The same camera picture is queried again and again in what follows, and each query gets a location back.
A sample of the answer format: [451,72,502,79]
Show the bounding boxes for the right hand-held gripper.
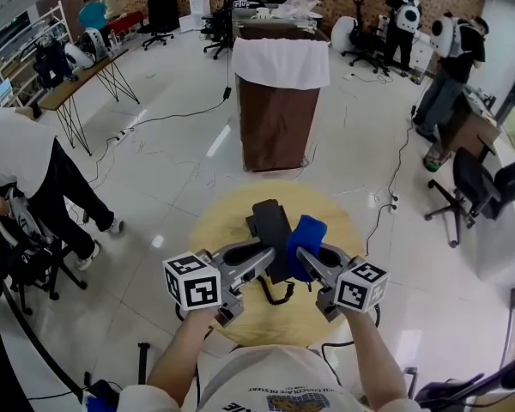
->
[294,242,390,322]

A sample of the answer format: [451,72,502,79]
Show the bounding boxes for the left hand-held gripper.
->
[162,239,278,328]

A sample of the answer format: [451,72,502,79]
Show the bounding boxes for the blue cloth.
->
[286,215,328,283]

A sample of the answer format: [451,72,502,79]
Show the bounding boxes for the person's left forearm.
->
[147,306,221,408]

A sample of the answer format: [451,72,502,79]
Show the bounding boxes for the person's right forearm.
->
[346,309,409,412]

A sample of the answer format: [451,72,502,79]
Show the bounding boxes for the white cloth bin liner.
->
[232,36,331,91]

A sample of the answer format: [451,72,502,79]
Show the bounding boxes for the person's white printed shirt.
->
[119,343,370,412]

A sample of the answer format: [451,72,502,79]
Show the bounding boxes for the tall brown bin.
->
[232,17,331,173]

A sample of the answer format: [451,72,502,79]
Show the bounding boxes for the black metal stand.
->
[83,342,154,399]

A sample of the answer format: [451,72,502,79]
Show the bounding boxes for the clear container colourful contents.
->
[423,143,452,173]

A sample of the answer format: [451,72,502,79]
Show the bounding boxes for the white curved counter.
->
[476,135,515,283]

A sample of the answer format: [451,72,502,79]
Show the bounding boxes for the black purple chair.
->
[414,345,515,412]

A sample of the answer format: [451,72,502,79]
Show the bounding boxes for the brown wooden desk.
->
[437,94,504,165]

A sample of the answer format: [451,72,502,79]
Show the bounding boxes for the black office chair with headrest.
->
[341,0,390,75]

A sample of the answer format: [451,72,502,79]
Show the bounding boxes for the white drawer cabinet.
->
[411,30,439,75]

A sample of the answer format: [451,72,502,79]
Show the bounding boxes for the white rounded shell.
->
[63,42,97,70]
[330,15,358,52]

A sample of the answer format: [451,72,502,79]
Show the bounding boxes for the white flat box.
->
[179,13,205,33]

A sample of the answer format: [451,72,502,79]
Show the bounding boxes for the white black-spotted backpack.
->
[394,0,422,34]
[429,15,463,58]

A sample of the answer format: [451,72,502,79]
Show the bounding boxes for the clear plastic bag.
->
[274,0,321,19]

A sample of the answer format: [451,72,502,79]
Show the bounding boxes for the black high-back office chair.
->
[136,0,180,52]

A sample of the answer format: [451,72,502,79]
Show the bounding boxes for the round grey white backpack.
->
[80,27,110,62]

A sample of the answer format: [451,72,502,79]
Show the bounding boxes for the red table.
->
[106,9,147,43]

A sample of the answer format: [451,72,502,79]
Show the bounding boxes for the white shelf rack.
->
[0,0,76,112]

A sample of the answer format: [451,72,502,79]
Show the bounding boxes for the black cable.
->
[261,275,295,306]

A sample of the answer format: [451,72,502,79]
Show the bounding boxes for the white backpack black straps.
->
[0,186,55,249]

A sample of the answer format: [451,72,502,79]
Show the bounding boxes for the wooden desk black wire legs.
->
[37,48,141,156]

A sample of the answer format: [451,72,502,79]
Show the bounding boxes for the black wall screen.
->
[0,9,32,49]

